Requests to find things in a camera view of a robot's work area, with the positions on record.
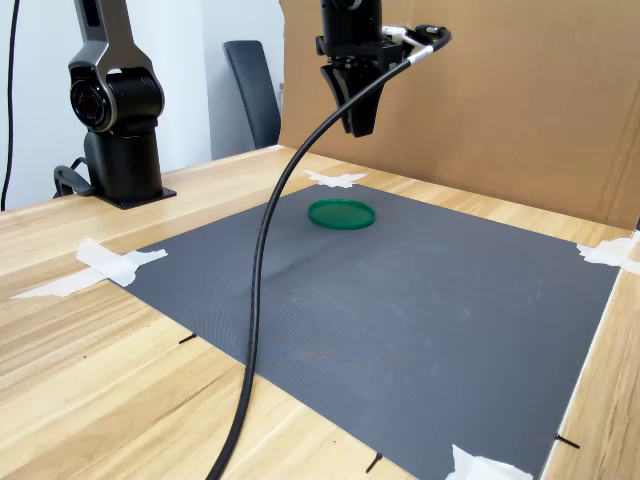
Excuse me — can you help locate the round green lid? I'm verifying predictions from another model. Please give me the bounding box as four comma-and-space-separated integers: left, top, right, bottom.
306, 198, 377, 232

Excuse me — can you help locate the white tape corner patch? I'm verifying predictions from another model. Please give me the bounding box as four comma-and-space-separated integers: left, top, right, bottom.
303, 168, 369, 190
444, 443, 535, 480
9, 237, 170, 301
575, 234, 640, 276

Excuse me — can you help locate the dark grey chair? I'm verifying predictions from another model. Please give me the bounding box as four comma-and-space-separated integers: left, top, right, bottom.
222, 39, 282, 151

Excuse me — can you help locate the brown cardboard partition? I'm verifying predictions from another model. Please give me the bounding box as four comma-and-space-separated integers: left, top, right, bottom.
277, 0, 640, 231

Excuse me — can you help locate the dark grey mat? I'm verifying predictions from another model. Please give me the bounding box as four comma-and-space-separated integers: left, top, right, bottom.
122, 183, 623, 480

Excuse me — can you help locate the thick black camera cable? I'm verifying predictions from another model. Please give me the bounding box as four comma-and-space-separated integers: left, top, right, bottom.
204, 24, 454, 480

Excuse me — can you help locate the thin black hanging cable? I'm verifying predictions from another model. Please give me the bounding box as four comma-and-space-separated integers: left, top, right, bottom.
0, 0, 22, 212

